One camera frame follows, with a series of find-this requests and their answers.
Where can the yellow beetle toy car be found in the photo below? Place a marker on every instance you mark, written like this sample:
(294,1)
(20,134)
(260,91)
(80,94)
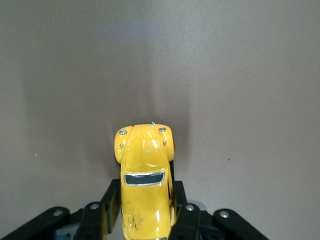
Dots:
(145,200)

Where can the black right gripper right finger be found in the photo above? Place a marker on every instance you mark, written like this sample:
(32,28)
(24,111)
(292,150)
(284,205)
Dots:
(185,220)

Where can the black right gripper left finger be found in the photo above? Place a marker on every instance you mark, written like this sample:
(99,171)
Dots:
(112,200)

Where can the brown table mat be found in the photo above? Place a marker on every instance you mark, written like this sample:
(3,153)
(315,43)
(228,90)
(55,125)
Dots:
(160,62)

